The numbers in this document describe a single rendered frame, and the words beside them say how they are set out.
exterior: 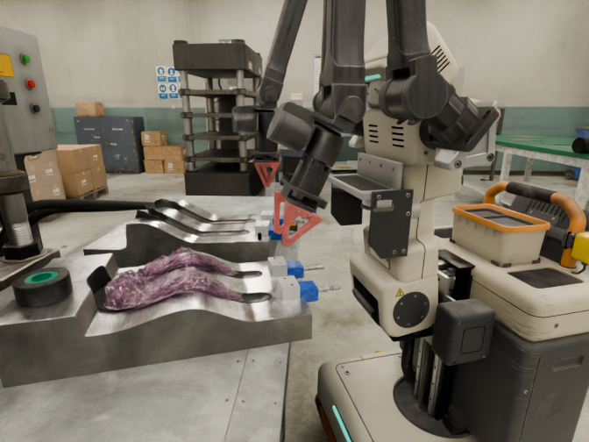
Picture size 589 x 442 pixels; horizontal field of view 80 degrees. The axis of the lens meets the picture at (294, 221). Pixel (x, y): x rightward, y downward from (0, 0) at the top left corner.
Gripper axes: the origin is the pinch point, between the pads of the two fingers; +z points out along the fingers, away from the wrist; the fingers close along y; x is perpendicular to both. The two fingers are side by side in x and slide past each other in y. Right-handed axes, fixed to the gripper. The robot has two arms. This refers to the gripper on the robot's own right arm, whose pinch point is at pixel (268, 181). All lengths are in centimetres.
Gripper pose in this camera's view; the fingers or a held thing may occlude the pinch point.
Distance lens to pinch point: 105.5
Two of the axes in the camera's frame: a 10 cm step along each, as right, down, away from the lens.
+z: -0.2, 9.5, 3.0
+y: -0.5, 3.0, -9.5
